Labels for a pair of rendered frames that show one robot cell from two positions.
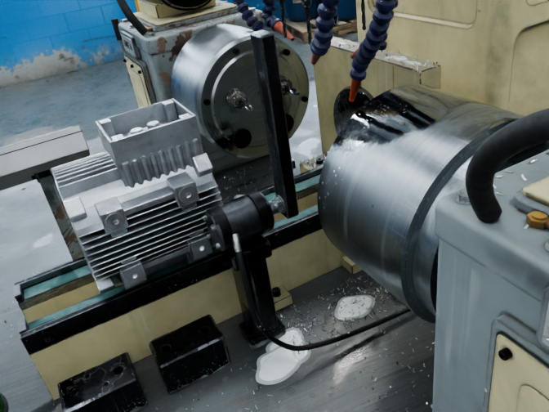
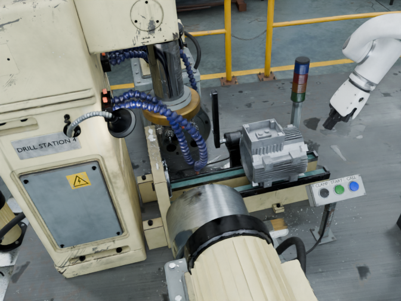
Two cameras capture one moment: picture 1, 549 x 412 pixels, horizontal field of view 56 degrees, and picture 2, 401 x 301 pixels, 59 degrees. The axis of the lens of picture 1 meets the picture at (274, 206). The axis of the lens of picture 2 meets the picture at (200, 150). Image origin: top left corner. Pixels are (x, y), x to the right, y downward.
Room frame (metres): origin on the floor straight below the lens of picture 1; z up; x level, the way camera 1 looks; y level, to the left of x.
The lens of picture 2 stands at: (1.70, 0.18, 1.92)
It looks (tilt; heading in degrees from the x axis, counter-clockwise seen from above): 41 degrees down; 194
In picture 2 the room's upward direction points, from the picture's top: 5 degrees counter-clockwise
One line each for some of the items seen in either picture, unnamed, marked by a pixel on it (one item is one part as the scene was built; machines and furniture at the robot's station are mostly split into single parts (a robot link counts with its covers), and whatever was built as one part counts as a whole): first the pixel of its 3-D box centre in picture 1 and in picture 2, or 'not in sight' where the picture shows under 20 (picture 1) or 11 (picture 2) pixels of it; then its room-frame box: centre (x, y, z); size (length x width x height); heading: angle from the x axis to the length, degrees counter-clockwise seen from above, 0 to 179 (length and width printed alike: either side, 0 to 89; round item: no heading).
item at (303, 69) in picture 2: not in sight; (301, 65); (0.32, 0.30, 1.19); 0.06 x 0.06 x 0.04
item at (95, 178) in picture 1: (141, 206); (271, 154); (0.68, 0.20, 1.01); 0.20 x 0.19 x 0.19; 113
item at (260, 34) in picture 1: (275, 132); (216, 120); (0.63, -0.02, 1.12); 0.04 x 0.03 x 0.26; 113
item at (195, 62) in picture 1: (229, 84); (216, 249); (1.13, 0.06, 1.04); 0.37 x 0.25 x 0.25; 23
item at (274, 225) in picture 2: not in sight; (260, 228); (0.87, 0.17, 0.80); 0.21 x 0.05 x 0.01; 112
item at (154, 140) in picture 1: (150, 141); (262, 137); (0.70, 0.16, 1.11); 0.12 x 0.11 x 0.07; 113
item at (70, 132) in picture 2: not in sight; (96, 123); (1.11, -0.20, 1.46); 0.18 x 0.11 x 0.13; 113
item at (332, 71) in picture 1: (387, 139); (151, 189); (0.87, -0.23, 0.97); 0.30 x 0.11 x 0.34; 23
